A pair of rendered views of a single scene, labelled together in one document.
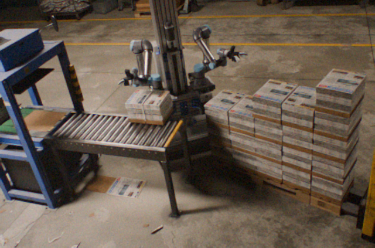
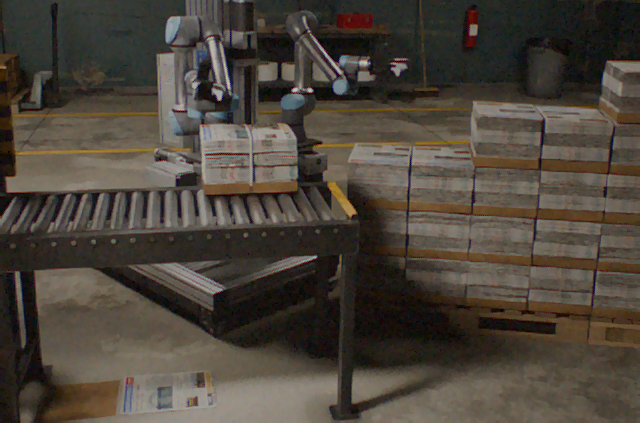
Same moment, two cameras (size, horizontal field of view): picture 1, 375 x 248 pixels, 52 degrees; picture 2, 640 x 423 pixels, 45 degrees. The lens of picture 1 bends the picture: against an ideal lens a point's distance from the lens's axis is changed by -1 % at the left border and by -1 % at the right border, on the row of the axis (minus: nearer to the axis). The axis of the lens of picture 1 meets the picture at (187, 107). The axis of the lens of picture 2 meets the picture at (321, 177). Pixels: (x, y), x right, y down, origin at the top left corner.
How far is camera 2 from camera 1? 228 cm
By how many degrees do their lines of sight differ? 35
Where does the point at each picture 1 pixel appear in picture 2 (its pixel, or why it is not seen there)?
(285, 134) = (545, 190)
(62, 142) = (41, 245)
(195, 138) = (288, 265)
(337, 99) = not seen: outside the picture
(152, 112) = (273, 159)
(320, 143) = (621, 192)
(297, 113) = (577, 136)
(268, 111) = (513, 143)
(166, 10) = not seen: outside the picture
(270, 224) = (554, 385)
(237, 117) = (432, 175)
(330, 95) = not seen: outside the picture
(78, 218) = not seen: outside the picture
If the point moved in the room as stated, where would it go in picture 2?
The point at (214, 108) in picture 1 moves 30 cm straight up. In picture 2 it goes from (376, 163) to (379, 98)
